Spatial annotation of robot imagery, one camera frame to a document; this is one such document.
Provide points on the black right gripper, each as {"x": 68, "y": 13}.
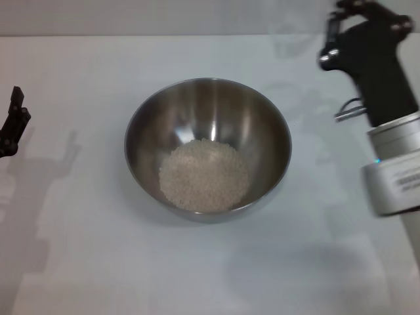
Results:
{"x": 377, "y": 65}

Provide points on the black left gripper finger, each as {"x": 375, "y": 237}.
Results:
{"x": 14, "y": 128}

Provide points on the stainless steel mixing bowl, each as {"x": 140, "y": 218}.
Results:
{"x": 210, "y": 111}

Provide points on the white rice grains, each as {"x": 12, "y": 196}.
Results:
{"x": 203, "y": 177}

